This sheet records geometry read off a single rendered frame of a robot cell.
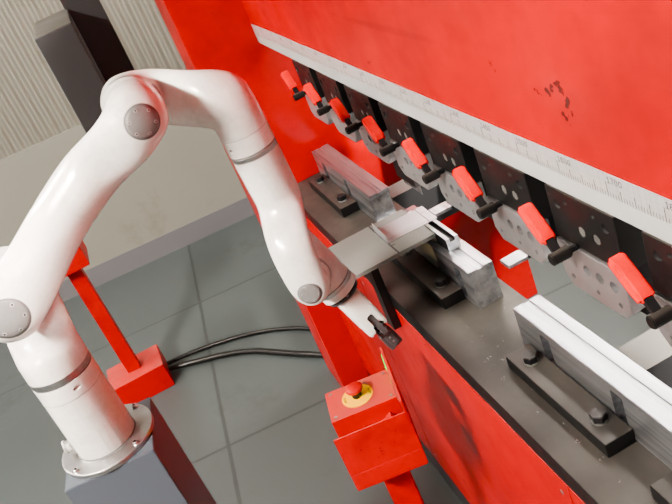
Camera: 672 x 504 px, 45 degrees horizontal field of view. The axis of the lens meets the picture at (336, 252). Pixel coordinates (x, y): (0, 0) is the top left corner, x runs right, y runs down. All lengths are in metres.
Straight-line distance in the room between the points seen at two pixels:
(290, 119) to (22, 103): 2.31
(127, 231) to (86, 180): 3.45
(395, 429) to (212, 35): 1.35
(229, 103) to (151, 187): 3.36
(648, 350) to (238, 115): 0.83
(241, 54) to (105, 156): 1.23
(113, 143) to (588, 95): 0.74
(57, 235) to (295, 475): 1.69
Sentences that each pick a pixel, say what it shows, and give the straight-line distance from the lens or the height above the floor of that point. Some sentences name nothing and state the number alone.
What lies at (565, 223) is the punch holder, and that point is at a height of 1.29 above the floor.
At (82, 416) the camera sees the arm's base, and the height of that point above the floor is 1.11.
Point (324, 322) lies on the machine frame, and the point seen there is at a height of 0.35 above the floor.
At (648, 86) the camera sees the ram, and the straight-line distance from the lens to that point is 0.86.
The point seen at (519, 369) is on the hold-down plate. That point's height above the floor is 0.90.
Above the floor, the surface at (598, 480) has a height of 0.87.
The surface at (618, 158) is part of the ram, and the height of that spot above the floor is 1.43.
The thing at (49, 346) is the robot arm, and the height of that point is 1.26.
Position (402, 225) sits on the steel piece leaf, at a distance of 1.89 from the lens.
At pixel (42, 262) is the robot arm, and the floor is 1.41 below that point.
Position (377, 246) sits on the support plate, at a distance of 1.85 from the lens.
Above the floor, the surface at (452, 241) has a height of 0.99.
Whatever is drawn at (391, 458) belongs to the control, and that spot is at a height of 0.71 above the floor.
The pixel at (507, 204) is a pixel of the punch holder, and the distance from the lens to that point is 1.29.
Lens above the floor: 1.87
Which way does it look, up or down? 27 degrees down
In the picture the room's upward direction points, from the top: 23 degrees counter-clockwise
